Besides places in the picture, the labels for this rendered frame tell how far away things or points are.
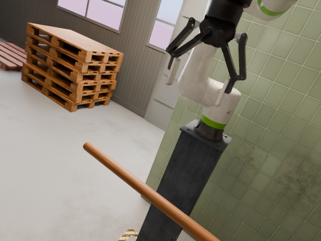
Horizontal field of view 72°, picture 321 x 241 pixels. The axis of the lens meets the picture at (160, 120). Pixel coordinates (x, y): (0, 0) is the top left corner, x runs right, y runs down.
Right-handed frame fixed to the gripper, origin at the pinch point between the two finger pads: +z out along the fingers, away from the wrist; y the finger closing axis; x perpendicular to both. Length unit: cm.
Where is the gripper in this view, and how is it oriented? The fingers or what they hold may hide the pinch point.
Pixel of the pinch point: (193, 90)
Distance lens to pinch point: 56.0
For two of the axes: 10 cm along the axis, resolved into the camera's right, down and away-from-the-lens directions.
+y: -8.3, -4.3, 3.5
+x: -4.5, 1.7, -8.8
